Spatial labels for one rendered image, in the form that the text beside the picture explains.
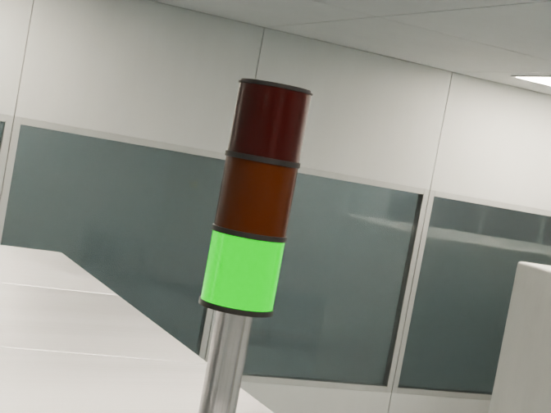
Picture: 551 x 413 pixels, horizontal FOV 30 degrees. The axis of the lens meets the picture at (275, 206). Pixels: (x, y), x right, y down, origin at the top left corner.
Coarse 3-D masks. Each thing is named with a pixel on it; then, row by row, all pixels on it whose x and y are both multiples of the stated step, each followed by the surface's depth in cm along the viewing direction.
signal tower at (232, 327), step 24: (264, 240) 66; (216, 312) 69; (240, 312) 66; (264, 312) 67; (216, 336) 68; (240, 336) 68; (216, 360) 68; (240, 360) 68; (216, 384) 68; (240, 384) 69; (216, 408) 68
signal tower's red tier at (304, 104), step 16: (240, 96) 67; (256, 96) 66; (272, 96) 66; (288, 96) 66; (304, 96) 67; (240, 112) 67; (256, 112) 66; (272, 112) 66; (288, 112) 66; (304, 112) 67; (240, 128) 67; (256, 128) 66; (272, 128) 66; (288, 128) 66; (304, 128) 68; (240, 144) 67; (256, 144) 66; (272, 144) 66; (288, 144) 66; (288, 160) 67
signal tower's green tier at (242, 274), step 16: (224, 240) 67; (240, 240) 66; (256, 240) 66; (208, 256) 68; (224, 256) 67; (240, 256) 66; (256, 256) 66; (272, 256) 67; (208, 272) 68; (224, 272) 67; (240, 272) 66; (256, 272) 67; (272, 272) 67; (208, 288) 67; (224, 288) 67; (240, 288) 66; (256, 288) 67; (272, 288) 68; (224, 304) 67; (240, 304) 67; (256, 304) 67; (272, 304) 68
